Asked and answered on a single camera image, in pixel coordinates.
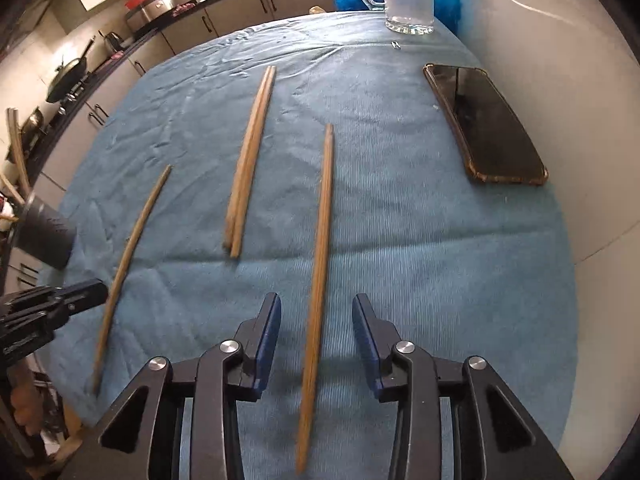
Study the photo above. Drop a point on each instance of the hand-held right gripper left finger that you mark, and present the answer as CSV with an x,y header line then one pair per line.
x,y
267,350

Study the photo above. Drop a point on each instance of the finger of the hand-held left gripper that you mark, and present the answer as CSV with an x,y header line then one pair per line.
x,y
75,297

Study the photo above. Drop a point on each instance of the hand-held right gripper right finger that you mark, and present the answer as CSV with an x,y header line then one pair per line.
x,y
367,350

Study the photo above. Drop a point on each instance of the dark grey chopstick holder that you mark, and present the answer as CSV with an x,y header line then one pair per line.
x,y
47,235

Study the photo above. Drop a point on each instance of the blue tablecloth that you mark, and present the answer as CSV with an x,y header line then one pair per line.
x,y
400,235

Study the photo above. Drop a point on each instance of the metal cooking pot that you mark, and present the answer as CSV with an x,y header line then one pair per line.
x,y
32,125

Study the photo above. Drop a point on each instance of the black wok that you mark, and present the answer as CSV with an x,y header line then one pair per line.
x,y
65,80

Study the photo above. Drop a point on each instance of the steel kettle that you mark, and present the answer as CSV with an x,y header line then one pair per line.
x,y
114,42

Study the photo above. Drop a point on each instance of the black smartphone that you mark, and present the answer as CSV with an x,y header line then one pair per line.
x,y
485,120

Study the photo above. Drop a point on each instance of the black kitchen countertop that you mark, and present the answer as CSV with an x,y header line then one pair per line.
x,y
135,42

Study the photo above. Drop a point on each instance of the steel rice cooker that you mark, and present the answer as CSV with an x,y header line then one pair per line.
x,y
152,12

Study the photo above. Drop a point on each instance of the pink cloth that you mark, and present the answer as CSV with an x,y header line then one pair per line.
x,y
183,8

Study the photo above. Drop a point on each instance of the beige lower kitchen cabinets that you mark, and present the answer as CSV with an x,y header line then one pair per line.
x,y
235,10

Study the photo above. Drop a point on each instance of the blue plastic bag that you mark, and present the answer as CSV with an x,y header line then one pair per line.
x,y
450,0

